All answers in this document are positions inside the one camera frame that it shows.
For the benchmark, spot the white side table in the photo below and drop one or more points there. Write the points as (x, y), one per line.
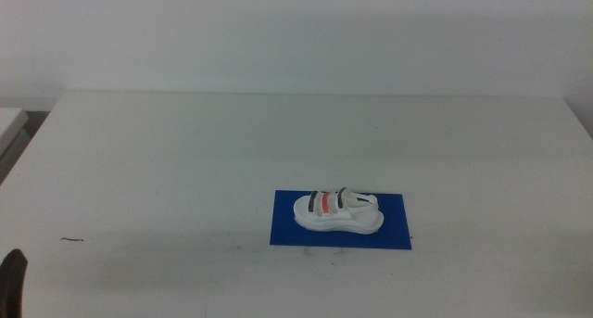
(10, 123)

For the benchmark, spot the blue rectangular mat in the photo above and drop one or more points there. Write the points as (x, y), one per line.
(287, 232)

